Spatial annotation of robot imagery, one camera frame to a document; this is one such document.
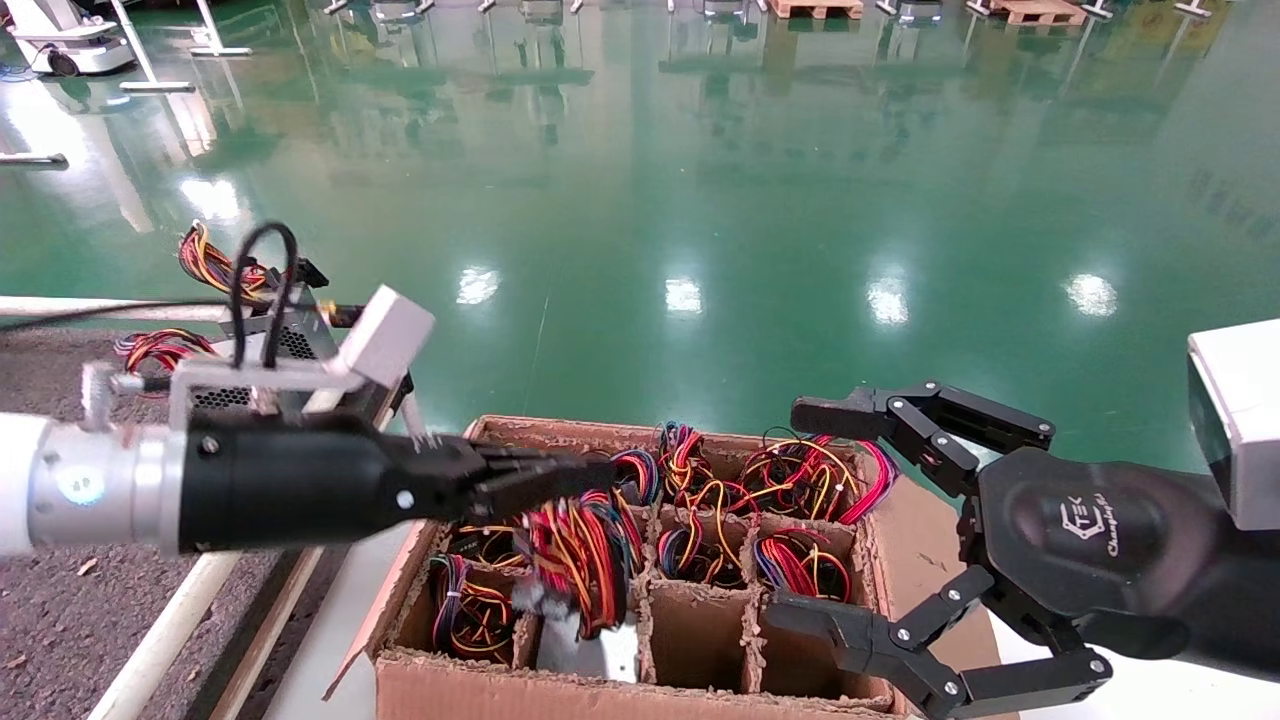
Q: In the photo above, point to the white floor stand bar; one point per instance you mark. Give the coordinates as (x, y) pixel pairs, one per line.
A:
(35, 159)

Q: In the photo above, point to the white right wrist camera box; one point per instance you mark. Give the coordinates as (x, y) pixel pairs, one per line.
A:
(1245, 420)

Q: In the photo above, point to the white pipe leg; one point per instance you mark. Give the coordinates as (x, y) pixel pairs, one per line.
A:
(415, 420)

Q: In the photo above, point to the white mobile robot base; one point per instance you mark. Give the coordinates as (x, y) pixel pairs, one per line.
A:
(80, 45)

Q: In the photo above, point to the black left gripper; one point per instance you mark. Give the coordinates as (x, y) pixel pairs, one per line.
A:
(280, 485)

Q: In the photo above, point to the black pipe joint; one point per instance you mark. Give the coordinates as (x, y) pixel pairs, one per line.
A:
(345, 315)

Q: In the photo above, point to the long white rail pipe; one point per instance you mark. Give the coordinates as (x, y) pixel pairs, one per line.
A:
(160, 640)

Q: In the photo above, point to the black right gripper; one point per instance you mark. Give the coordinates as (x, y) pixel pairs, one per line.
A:
(1090, 540)

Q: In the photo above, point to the black table edge strip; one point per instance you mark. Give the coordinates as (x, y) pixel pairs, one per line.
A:
(250, 660)

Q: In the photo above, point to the white table edge pipe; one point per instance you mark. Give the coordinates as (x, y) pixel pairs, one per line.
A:
(100, 309)

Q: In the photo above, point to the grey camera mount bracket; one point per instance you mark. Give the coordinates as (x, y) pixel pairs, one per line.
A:
(250, 378)

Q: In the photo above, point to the cardboard box with dividers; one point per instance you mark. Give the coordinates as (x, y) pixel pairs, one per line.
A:
(700, 640)

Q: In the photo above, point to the wooden pallet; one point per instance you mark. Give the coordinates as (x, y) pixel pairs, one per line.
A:
(815, 8)
(1040, 12)

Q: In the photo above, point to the white floor stand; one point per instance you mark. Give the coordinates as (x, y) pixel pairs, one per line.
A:
(225, 50)
(160, 86)

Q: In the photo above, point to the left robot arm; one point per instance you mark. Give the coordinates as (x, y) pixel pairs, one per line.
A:
(90, 485)

